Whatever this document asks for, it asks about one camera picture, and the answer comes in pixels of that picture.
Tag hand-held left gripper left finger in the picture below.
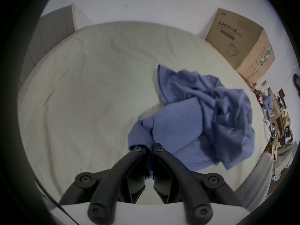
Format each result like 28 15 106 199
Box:
59 146 147 225

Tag brown cardboard carton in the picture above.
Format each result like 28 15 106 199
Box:
205 7 275 85

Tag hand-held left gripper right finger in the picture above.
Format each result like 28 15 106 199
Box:
153 146 242 225

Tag black cable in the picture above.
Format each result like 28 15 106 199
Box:
34 177 80 225

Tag blue shirt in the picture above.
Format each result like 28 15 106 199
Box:
128 65 255 171

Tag grey padded headboard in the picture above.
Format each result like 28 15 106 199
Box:
18 3 78 88

